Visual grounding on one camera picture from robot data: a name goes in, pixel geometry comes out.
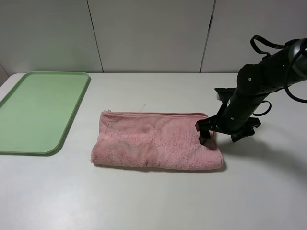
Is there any green plastic tray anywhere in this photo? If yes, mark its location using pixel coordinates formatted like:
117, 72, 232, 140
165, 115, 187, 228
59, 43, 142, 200
0, 72, 91, 156

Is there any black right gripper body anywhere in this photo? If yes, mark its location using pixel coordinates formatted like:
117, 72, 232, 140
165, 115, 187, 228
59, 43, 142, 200
195, 112, 261, 136

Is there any pink fleece towel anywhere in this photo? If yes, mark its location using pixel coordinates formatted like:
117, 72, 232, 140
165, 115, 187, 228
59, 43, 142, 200
91, 111, 224, 171

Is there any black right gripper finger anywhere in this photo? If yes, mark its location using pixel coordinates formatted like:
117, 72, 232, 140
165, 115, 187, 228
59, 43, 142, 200
231, 128, 255, 143
199, 130, 211, 145

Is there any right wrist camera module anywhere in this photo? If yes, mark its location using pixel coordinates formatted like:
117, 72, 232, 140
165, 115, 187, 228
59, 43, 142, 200
214, 88, 236, 103

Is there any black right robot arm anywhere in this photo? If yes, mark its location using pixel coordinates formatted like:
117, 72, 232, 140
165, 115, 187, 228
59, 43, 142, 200
196, 35, 307, 145

